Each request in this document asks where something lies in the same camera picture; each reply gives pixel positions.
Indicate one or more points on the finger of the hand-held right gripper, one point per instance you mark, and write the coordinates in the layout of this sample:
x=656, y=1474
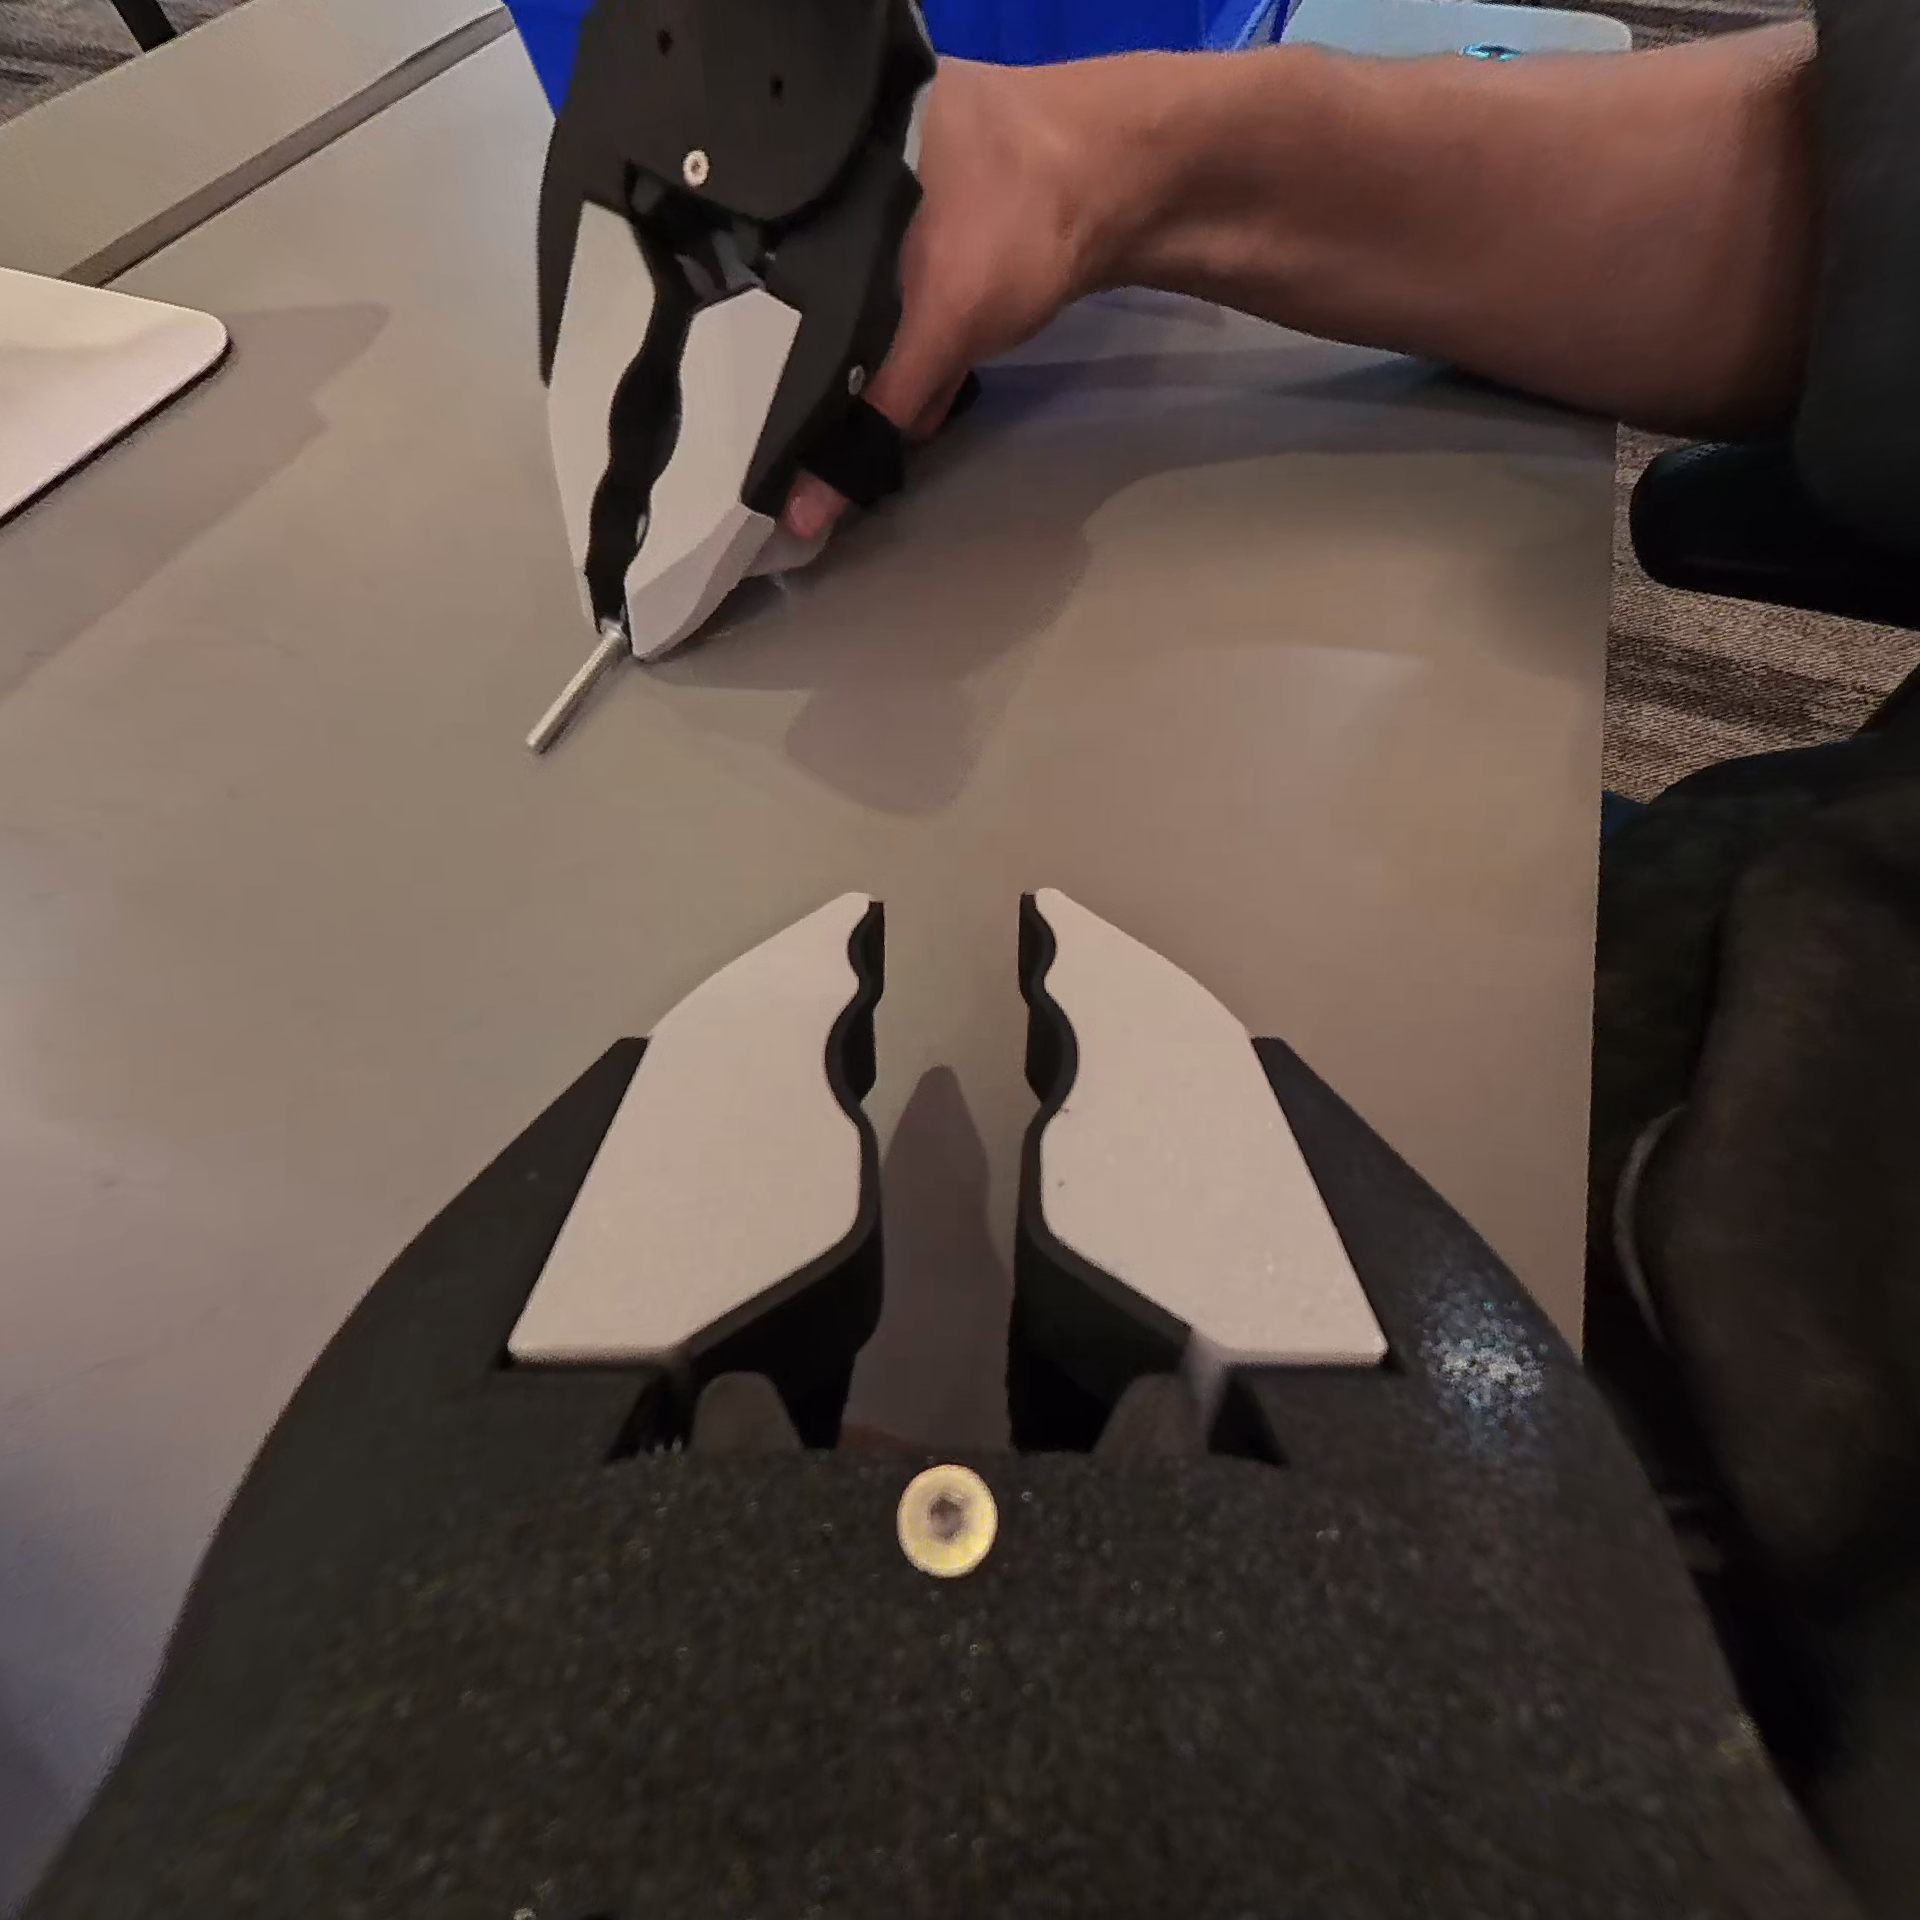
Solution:
x=727, y=451
x=585, y=361

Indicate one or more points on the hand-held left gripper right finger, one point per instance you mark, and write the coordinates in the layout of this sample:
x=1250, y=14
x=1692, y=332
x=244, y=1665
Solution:
x=1201, y=1185

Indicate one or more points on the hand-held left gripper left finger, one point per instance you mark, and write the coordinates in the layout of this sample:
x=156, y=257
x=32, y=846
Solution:
x=691, y=1185

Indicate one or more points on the silver bolt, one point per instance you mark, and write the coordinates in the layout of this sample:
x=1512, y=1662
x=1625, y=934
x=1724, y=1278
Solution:
x=571, y=697

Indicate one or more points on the blue plastic bin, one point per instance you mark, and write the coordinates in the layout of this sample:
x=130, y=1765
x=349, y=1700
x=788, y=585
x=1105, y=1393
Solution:
x=1110, y=26

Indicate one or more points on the person's right forearm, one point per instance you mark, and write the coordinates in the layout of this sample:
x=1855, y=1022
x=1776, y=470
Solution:
x=1499, y=212

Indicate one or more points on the grey desk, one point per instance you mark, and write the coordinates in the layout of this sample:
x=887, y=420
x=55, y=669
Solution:
x=1201, y=752

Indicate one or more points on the person's right hand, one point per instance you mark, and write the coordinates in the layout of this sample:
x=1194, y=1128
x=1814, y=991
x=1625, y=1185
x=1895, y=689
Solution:
x=1037, y=196

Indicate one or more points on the white document stand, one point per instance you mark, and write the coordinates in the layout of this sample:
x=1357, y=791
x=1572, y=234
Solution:
x=90, y=376

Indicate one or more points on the person's dark clothing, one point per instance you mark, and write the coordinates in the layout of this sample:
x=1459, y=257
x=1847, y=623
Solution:
x=1769, y=1201

